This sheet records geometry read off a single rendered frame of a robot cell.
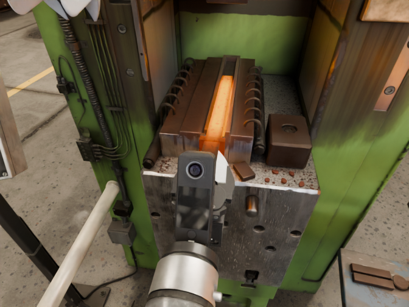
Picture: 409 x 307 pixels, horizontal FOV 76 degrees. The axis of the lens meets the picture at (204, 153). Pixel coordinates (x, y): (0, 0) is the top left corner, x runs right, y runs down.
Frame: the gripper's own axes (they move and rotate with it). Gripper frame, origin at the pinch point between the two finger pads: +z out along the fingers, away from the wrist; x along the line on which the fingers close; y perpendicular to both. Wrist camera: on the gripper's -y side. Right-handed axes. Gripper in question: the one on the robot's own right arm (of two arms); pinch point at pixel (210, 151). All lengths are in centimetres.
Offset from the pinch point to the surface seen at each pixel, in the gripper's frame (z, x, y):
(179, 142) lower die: 9.0, -7.9, 5.6
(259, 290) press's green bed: 4, 16, 60
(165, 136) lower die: 9.0, -10.9, 4.4
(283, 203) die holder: 3.1, 15.4, 15.1
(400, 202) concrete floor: 90, 110, 101
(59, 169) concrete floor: 86, -119, 99
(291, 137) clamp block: 11.4, 15.6, 3.7
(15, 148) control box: -0.4, -39.2, 3.5
